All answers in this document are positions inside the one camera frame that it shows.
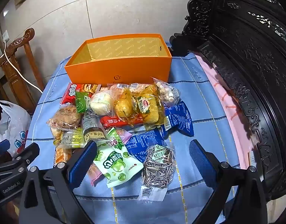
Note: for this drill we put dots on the dark carved wooden furniture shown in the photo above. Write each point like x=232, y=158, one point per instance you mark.
x=262, y=63

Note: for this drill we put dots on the red yellow snack packet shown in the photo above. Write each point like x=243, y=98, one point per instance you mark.
x=89, y=88

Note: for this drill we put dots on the yellow cake packet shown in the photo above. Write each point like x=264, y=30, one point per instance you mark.
x=150, y=109

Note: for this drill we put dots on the yellow bread packet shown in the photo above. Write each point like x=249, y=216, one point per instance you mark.
x=123, y=107

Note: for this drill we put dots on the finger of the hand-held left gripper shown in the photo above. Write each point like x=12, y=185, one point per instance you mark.
x=0, y=146
x=28, y=154

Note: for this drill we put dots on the dark cake packet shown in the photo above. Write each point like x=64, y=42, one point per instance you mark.
x=91, y=126

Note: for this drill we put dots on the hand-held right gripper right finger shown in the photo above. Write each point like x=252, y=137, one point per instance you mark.
x=201, y=163

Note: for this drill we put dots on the bag of white brown balls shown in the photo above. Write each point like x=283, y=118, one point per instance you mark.
x=167, y=93

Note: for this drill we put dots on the pink cloth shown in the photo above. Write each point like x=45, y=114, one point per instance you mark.
x=227, y=102

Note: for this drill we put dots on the orange cracker packet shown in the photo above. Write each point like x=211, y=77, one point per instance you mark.
x=62, y=155

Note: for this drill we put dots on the green candy bag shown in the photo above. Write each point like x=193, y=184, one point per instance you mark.
x=115, y=165

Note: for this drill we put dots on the blue snack bag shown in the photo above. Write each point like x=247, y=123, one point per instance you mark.
x=140, y=144
x=178, y=119

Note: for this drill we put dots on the red wafer bar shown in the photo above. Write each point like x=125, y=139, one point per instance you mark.
x=115, y=121

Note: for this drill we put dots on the pink edged bread packet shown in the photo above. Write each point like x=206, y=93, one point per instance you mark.
x=95, y=172

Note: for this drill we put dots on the white plastic bag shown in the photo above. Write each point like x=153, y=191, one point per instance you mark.
x=12, y=121

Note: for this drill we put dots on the orange cardboard box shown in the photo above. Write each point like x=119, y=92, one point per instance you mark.
x=122, y=67

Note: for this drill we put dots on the white bun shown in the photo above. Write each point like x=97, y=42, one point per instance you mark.
x=101, y=103

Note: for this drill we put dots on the yellow green packet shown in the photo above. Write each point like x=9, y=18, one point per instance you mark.
x=70, y=140

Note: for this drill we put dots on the brown wooden chair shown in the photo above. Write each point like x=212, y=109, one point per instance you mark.
x=16, y=74

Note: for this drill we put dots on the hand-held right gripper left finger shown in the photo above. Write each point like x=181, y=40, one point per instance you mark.
x=81, y=165

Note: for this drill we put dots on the sunflower seed bag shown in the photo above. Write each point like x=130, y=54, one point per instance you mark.
x=157, y=170

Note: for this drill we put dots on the white wall socket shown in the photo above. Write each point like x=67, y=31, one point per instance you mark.
x=5, y=36

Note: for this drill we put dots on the green white small packet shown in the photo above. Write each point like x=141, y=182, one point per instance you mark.
x=116, y=140

